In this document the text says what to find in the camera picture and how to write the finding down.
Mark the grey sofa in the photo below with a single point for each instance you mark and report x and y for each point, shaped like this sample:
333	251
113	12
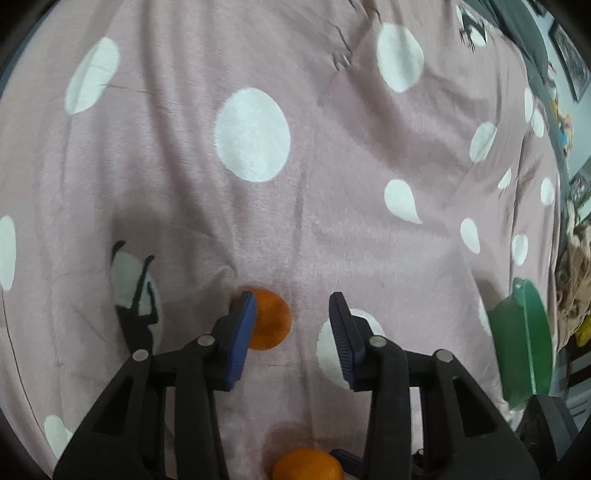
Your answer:
515	21

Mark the stuffed toys row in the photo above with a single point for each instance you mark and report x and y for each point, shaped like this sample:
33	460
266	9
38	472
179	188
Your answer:
565	121

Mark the large orange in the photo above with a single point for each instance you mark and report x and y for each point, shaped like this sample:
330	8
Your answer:
273	319

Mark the pink polka dot blanket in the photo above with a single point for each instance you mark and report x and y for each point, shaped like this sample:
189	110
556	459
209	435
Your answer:
164	155

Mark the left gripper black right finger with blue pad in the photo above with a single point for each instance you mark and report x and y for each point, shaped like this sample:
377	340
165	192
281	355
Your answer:
429	418

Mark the beige brown blanket pile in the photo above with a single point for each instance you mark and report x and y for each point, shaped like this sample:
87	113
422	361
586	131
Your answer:
573	279

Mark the green plastic bowl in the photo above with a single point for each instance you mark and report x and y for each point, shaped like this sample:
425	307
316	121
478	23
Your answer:
523	344

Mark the framed wall picture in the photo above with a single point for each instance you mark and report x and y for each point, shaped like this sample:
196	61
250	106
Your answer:
576	70

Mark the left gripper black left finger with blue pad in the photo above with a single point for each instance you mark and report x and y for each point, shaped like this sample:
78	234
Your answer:
122	436

